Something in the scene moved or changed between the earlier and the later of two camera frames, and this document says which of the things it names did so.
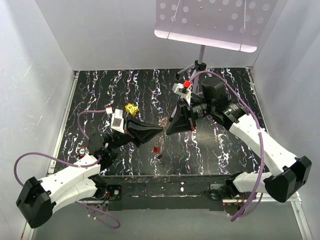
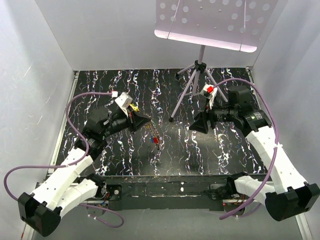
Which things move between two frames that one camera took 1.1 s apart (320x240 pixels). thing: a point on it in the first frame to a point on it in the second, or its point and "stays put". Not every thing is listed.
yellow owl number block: (131, 108) stays put
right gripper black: (183, 111) to (200, 124)
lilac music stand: (234, 25) stays put
